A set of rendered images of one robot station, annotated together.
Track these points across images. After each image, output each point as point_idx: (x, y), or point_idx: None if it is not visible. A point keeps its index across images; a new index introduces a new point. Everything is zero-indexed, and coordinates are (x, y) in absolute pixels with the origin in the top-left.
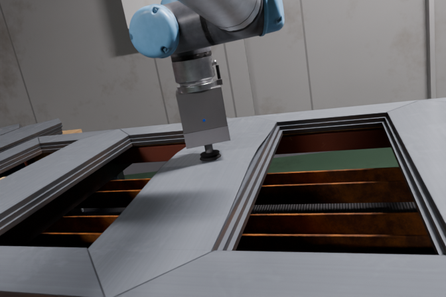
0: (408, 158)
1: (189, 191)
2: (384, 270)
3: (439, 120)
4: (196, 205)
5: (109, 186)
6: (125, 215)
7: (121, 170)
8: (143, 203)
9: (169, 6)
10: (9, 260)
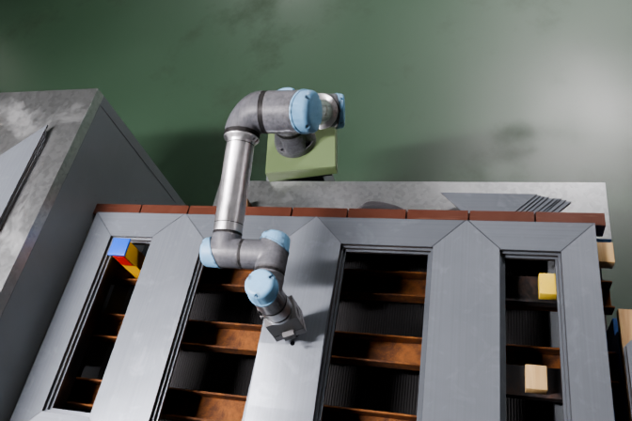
0: (178, 328)
1: (300, 286)
2: None
3: (130, 383)
4: (294, 272)
5: None
6: (332, 267)
7: None
8: (325, 276)
9: (260, 241)
10: (378, 235)
